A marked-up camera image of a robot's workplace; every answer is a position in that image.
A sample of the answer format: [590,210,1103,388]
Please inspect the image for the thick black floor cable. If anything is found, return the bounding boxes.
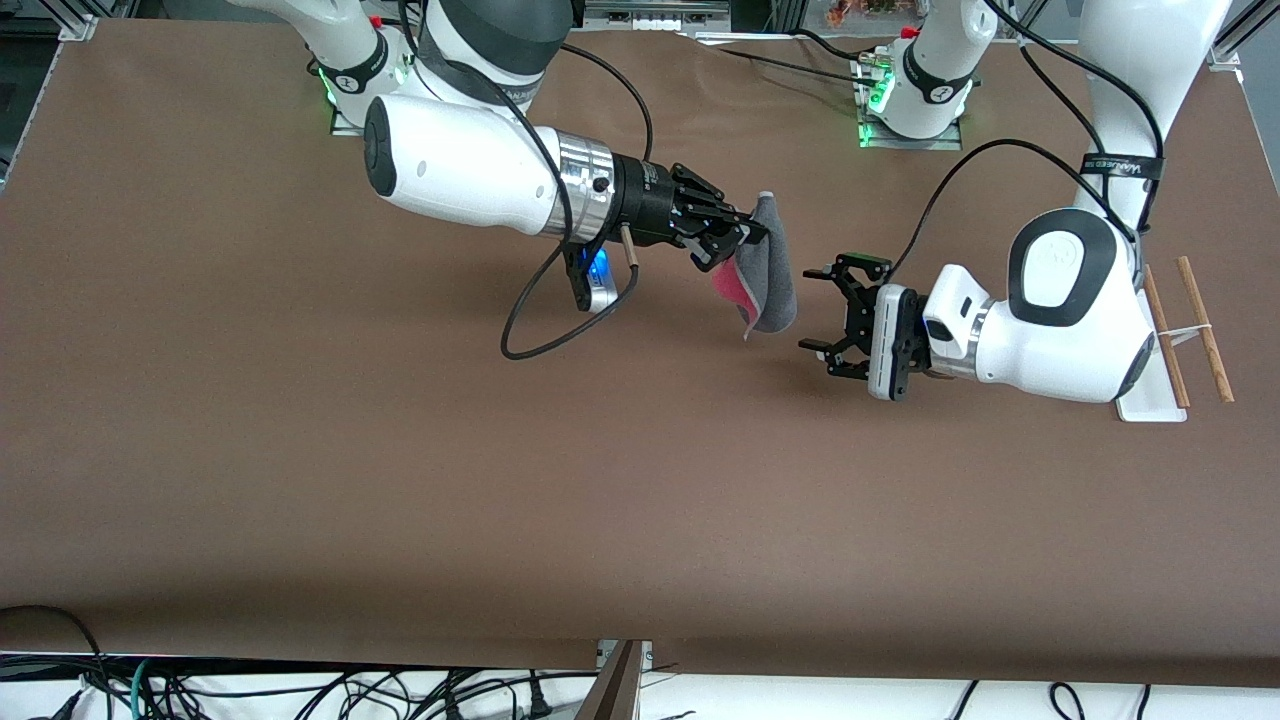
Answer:
[0,604,113,720]

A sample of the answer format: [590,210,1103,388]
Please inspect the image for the brown wooden post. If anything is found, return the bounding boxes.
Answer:
[575,640,643,720]

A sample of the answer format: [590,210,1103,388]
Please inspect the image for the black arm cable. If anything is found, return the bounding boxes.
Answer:
[885,0,1169,283]
[398,0,657,362]

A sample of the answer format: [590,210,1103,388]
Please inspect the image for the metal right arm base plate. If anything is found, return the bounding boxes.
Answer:
[330,45,441,139]

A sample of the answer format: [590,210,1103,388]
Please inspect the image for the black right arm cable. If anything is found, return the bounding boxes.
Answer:
[398,0,657,362]

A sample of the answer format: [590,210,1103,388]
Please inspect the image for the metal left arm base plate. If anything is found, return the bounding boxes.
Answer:
[857,58,965,152]

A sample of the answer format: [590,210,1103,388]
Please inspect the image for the short black table cable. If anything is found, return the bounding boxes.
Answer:
[795,28,887,61]

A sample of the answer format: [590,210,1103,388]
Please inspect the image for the black cable with plug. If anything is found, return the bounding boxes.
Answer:
[440,672,601,720]

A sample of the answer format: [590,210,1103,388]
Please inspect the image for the small metal bracket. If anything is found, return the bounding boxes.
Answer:
[597,640,655,672]

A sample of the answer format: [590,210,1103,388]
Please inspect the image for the grey towel pink underside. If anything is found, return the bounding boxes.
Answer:
[710,190,799,342]

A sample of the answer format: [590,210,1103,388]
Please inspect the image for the black velcro cable strap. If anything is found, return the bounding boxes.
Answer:
[1078,153,1168,184]

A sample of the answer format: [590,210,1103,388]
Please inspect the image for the colourful snack packs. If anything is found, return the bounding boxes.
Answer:
[828,0,907,27]

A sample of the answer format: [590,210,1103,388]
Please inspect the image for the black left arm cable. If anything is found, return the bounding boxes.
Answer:
[885,0,1169,283]

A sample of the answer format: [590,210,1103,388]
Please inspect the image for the brown table cover sheet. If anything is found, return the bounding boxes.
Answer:
[0,18,1280,691]

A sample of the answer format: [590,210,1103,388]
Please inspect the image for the white base wooden towel rack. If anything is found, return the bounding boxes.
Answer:
[1115,256,1236,424]

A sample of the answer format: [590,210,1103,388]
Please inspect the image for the long black table cable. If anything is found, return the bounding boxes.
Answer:
[698,42,891,77]

